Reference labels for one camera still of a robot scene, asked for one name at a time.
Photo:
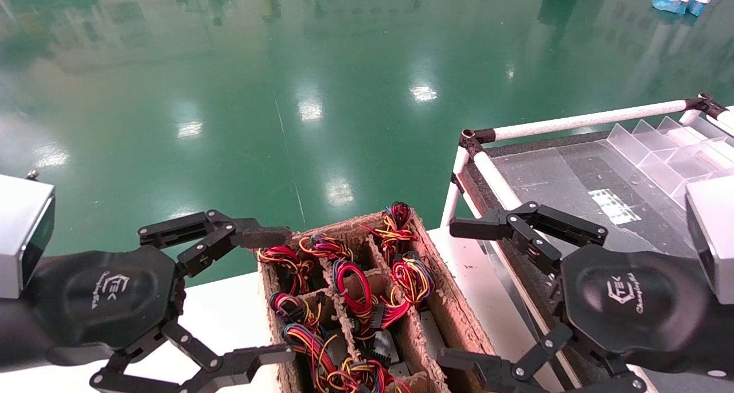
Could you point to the white pipe rack frame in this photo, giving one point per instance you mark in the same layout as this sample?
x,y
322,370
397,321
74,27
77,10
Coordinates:
x,y
573,120

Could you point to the bare grey power supply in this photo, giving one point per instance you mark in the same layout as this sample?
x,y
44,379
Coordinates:
x,y
383,347

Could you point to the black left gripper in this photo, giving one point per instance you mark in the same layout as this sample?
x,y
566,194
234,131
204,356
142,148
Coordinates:
x,y
109,295

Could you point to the clear acrylic divider tray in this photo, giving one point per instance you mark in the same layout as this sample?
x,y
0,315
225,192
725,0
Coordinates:
x,y
648,152

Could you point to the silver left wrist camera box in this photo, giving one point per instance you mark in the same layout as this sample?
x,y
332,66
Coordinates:
x,y
23,226

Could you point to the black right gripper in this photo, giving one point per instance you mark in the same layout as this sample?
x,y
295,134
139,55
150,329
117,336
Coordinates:
x,y
631,301

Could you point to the brown divided cardboard box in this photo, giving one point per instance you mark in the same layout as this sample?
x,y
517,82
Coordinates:
x,y
453,318

